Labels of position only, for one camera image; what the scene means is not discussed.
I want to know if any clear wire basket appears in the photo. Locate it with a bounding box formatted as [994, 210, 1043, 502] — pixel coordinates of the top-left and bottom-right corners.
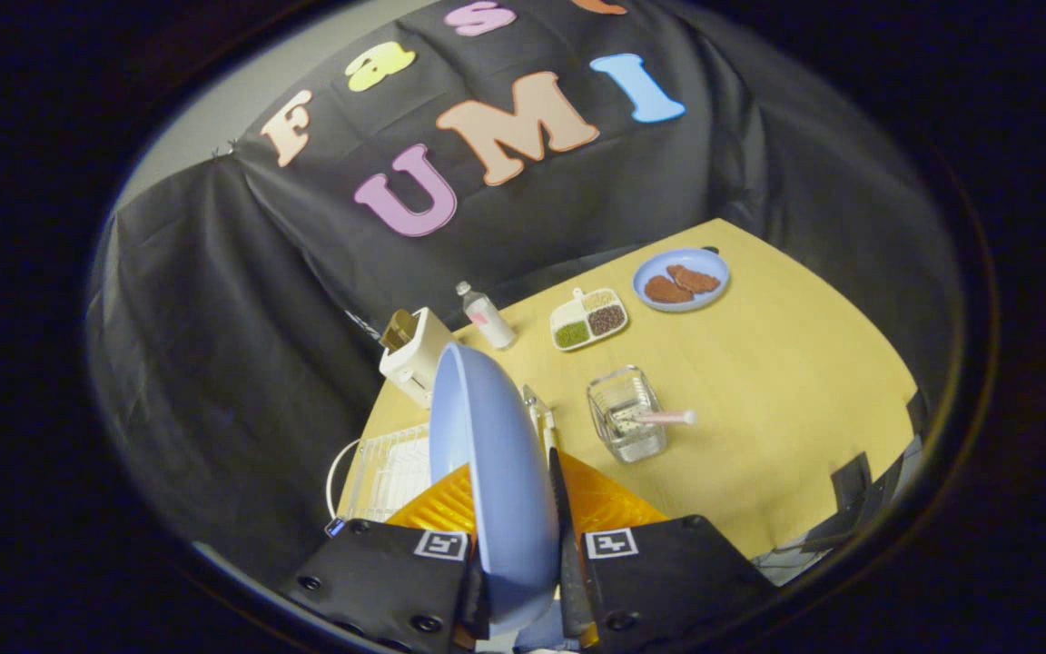
[587, 365, 669, 464]

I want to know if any black backdrop cloth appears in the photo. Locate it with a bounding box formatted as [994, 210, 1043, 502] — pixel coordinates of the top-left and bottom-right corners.
[85, 0, 964, 582]

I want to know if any small clear bottle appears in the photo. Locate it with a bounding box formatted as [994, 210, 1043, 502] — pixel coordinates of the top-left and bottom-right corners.
[456, 281, 518, 352]

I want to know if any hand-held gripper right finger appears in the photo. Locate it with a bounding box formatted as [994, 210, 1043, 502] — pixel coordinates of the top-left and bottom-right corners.
[545, 411, 776, 653]

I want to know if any white cable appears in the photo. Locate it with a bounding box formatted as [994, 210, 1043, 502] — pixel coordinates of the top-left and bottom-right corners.
[325, 440, 362, 520]

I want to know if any light blue plate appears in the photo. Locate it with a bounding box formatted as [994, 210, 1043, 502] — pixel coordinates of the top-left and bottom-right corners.
[429, 342, 562, 635]

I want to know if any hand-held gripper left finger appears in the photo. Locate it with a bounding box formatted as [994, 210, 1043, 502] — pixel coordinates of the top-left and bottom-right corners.
[284, 461, 492, 654]

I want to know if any blue plate with patties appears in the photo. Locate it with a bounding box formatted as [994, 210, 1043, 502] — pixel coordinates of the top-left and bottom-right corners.
[632, 248, 731, 313]

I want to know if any white divided snack tray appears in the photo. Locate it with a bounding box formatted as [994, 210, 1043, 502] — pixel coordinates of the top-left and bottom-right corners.
[549, 287, 630, 352]

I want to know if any brown patty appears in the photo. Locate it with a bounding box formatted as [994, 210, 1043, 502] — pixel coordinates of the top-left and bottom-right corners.
[666, 264, 722, 294]
[644, 275, 695, 304]

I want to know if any white toaster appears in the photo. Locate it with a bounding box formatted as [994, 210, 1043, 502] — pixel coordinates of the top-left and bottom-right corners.
[379, 307, 457, 410]

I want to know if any white dish rack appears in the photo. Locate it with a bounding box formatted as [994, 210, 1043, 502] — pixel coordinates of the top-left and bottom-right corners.
[341, 385, 557, 524]

